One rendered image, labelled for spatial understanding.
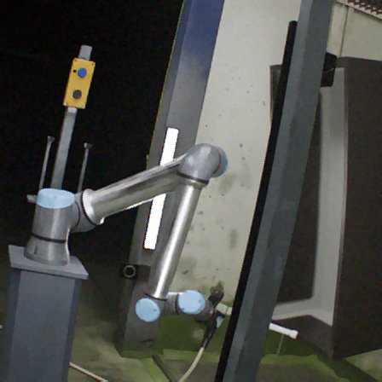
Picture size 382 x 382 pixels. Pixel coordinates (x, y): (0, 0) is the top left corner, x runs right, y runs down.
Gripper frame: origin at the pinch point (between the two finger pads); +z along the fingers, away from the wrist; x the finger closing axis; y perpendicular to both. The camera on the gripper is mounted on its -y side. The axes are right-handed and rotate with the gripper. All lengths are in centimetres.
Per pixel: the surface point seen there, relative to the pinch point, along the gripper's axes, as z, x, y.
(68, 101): -23, -113, -71
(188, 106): 4, -61, -95
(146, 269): 33, -59, -12
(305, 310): 48, 26, -22
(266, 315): -130, 54, 9
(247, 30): 1, -47, -150
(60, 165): -4, -113, -41
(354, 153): -44, 41, -69
